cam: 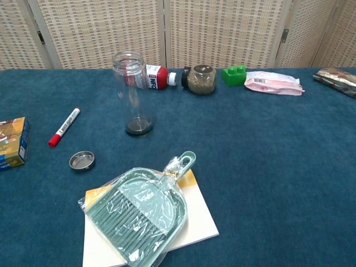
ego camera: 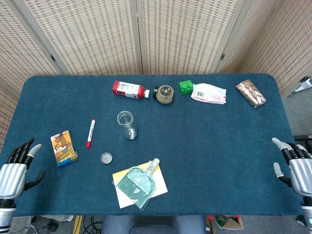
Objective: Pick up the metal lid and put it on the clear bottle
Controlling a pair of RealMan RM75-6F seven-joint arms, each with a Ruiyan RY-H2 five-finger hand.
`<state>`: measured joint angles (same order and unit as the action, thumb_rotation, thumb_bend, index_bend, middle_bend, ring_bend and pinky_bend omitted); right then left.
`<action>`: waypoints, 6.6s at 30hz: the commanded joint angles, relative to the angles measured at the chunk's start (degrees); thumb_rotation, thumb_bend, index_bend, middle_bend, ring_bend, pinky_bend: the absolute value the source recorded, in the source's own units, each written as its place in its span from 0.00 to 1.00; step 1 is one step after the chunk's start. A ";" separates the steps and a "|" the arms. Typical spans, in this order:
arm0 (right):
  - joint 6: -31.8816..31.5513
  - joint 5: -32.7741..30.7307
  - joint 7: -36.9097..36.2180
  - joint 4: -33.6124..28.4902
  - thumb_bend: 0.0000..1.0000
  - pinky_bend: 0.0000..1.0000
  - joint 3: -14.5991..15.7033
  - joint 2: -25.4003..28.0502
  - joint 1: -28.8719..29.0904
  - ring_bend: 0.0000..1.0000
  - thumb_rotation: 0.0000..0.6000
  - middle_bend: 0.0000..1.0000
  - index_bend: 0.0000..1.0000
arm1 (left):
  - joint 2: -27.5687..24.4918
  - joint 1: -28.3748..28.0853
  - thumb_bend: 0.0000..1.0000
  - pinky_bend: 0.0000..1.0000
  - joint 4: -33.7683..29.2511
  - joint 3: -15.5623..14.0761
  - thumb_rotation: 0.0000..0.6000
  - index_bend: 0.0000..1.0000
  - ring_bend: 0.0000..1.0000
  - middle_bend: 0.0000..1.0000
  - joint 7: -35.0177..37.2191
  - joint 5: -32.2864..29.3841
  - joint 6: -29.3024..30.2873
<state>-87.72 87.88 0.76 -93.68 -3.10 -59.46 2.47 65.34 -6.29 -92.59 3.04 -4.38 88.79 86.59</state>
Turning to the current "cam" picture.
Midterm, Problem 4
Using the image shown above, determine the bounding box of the glass seed jar black lid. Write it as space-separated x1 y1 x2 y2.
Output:
181 64 217 95

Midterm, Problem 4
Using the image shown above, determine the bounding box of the red juice bottle white label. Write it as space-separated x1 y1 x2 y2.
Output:
144 64 178 91

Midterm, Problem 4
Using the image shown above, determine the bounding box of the clear plastic bottle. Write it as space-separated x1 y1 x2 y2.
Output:
112 51 154 137

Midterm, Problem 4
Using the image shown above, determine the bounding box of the green building block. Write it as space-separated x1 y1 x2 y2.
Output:
221 64 248 87

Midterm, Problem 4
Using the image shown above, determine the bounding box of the green dustpan brush set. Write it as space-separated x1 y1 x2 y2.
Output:
77 151 197 267

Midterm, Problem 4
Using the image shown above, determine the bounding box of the white yellow notebook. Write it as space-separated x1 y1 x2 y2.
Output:
82 169 220 267

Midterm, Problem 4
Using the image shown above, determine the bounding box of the red whiteboard marker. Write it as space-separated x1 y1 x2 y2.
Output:
48 107 81 148

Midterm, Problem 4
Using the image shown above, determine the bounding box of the woven folding screen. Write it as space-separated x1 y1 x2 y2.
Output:
0 0 356 71

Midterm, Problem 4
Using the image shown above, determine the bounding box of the blue yellow cardboard box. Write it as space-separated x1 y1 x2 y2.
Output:
0 116 31 172

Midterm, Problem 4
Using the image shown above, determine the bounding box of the brown gold snack packet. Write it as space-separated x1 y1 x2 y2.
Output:
313 67 356 100

